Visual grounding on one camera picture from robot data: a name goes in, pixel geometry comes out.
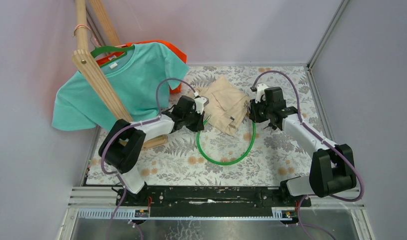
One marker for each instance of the black-headed key bunch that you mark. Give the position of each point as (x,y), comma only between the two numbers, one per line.
(270,126)

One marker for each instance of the floral table mat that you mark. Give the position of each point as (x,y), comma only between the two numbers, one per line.
(275,156)

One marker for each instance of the wooden rack frame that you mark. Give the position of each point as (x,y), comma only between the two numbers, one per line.
(86,63)

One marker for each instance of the orange garment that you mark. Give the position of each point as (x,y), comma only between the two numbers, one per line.
(143,68)

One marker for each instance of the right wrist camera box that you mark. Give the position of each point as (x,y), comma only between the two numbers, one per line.
(259,91)

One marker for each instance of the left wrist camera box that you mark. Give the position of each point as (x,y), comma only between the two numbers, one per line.
(200,103)

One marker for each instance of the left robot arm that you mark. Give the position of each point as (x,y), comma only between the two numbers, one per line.
(122,146)

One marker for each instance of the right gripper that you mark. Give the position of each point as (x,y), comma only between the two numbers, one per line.
(253,115)

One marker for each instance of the teal t-shirt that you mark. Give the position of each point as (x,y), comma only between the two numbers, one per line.
(78,107)

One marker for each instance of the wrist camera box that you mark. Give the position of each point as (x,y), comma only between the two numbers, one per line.
(259,91)
(200,103)

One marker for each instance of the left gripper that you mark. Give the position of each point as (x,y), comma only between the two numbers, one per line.
(199,123)

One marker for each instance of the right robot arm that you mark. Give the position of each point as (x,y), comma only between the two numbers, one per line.
(331,164)

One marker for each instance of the green clothes hanger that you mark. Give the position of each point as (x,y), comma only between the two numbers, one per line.
(113,53)

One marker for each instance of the folded beige cloth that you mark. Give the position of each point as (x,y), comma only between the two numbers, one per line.
(226,107)

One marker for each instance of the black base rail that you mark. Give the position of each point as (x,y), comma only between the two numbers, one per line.
(214,201)

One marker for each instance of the green cable lock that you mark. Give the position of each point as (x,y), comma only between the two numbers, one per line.
(227,161)

